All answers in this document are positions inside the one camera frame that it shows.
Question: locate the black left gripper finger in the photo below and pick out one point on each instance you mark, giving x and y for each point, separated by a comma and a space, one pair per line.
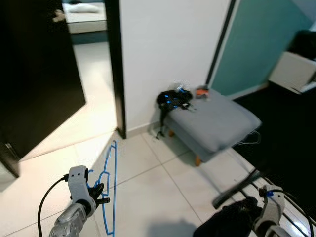
103, 201
100, 188

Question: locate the blue plastic hanger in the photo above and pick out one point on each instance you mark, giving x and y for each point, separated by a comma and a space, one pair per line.
114, 187

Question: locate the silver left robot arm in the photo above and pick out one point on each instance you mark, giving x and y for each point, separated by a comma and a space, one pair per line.
66, 224

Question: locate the black furniture panel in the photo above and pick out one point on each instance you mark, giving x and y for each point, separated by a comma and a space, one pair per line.
9, 160

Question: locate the grey cushioned ottoman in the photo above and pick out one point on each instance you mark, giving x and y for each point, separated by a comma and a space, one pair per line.
212, 121

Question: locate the black carpet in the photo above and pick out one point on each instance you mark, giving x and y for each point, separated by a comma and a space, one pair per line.
281, 138

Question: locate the small orange item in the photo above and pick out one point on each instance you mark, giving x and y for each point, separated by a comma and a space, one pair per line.
202, 92

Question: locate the white cabinet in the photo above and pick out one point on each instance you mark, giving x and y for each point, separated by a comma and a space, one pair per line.
291, 71

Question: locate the white bed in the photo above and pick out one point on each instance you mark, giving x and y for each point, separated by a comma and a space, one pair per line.
86, 22

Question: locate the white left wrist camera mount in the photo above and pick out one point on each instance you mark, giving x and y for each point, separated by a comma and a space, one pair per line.
76, 180

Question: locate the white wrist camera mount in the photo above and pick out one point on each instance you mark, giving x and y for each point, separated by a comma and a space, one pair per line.
274, 207
76, 180

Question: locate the black door frame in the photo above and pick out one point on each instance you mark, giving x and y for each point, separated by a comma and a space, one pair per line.
116, 64

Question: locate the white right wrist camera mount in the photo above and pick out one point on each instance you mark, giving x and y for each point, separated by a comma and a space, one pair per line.
274, 207

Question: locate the black partition post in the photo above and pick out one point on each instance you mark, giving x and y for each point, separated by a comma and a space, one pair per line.
222, 42

